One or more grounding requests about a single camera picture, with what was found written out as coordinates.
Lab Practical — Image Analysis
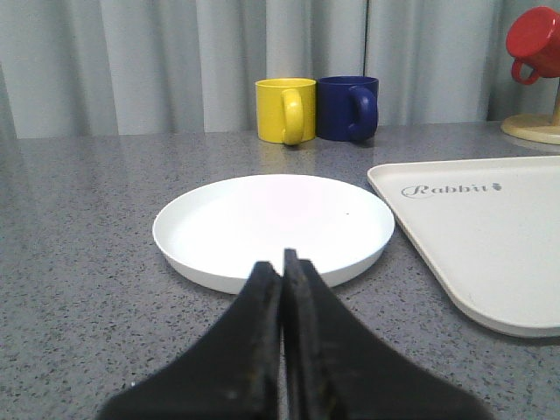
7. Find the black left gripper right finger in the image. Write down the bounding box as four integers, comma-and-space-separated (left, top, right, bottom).
283, 249, 492, 419

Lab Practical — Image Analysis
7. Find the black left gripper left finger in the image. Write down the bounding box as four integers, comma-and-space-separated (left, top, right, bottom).
99, 262, 282, 419

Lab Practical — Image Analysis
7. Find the white round plate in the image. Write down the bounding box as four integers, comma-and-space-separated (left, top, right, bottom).
152, 174, 395, 294

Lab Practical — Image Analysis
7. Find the cream rabbit tray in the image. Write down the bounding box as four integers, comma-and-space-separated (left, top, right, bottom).
367, 156, 559, 338

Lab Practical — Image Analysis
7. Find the dark blue mug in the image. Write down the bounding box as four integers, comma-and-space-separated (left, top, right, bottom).
316, 76, 379, 143

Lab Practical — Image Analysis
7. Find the yellow mug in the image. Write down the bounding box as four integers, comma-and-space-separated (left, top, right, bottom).
255, 78, 316, 145

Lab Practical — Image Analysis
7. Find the wooden mug tree stand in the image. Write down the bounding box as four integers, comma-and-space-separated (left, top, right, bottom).
500, 89, 559, 145

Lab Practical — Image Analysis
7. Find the grey curtain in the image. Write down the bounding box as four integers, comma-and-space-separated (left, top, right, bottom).
1, 1, 557, 140

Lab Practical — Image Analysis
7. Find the red mug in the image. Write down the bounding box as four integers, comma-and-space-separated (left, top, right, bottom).
506, 6, 559, 85

